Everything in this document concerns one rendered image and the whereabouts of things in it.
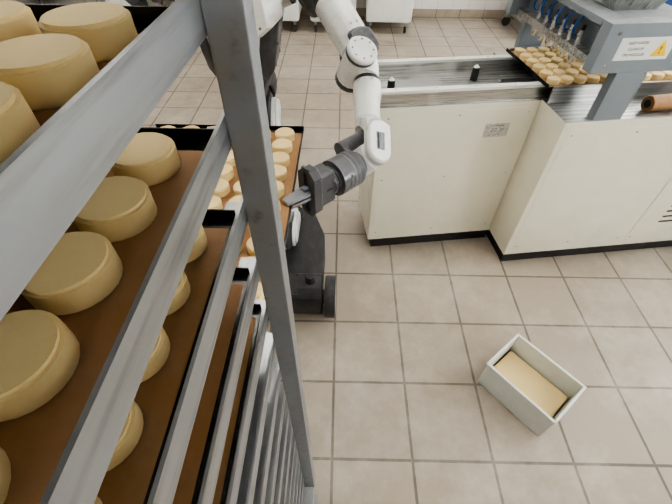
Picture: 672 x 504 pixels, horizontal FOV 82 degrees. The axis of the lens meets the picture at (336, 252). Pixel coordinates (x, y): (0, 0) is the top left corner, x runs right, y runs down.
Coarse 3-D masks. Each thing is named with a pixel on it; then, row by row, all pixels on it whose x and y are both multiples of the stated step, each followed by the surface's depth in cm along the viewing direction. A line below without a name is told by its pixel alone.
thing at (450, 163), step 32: (416, 128) 164; (448, 128) 166; (480, 128) 168; (512, 128) 170; (416, 160) 176; (448, 160) 178; (480, 160) 181; (512, 160) 183; (384, 192) 188; (416, 192) 190; (448, 192) 193; (480, 192) 195; (384, 224) 204; (416, 224) 207; (448, 224) 209; (480, 224) 212
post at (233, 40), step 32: (224, 0) 26; (224, 32) 27; (256, 32) 30; (224, 64) 29; (256, 64) 30; (224, 96) 31; (256, 96) 31; (256, 128) 33; (256, 160) 35; (256, 192) 38; (256, 224) 41; (256, 256) 44; (288, 288) 51; (288, 320) 54; (288, 352) 61; (288, 384) 69
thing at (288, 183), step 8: (272, 136) 102; (296, 136) 102; (296, 144) 100; (296, 152) 97; (296, 160) 95; (288, 168) 93; (288, 176) 90; (232, 184) 88; (288, 184) 88; (232, 192) 86; (288, 192) 86; (224, 200) 84; (280, 200) 84; (224, 208) 83; (288, 208) 83; (248, 224) 79; (248, 232) 78; (240, 256) 73; (248, 256) 73
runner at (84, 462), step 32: (224, 128) 32; (224, 160) 32; (192, 192) 25; (192, 224) 26; (160, 256) 21; (160, 288) 21; (128, 320) 18; (160, 320) 21; (128, 352) 18; (96, 384) 16; (128, 384) 18; (96, 416) 16; (96, 448) 16; (64, 480) 14; (96, 480) 16
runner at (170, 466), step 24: (240, 216) 38; (240, 240) 38; (216, 288) 31; (216, 312) 31; (216, 336) 31; (192, 360) 27; (192, 384) 26; (192, 408) 26; (168, 456) 23; (168, 480) 23
